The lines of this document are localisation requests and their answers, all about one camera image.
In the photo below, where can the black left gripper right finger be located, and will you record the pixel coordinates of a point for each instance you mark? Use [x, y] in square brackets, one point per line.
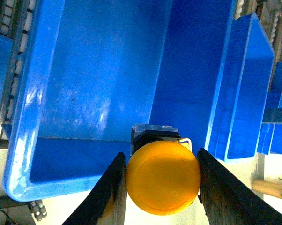
[228, 201]

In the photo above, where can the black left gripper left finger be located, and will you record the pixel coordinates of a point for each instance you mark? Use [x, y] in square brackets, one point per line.
[106, 203]

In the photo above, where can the yellow mushroom push button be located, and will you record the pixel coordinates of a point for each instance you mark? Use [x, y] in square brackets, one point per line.
[163, 175]

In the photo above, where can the blue right upper bin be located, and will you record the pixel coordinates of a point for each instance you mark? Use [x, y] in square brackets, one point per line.
[95, 68]

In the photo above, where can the white roller track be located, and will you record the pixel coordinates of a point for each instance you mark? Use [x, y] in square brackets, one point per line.
[16, 18]

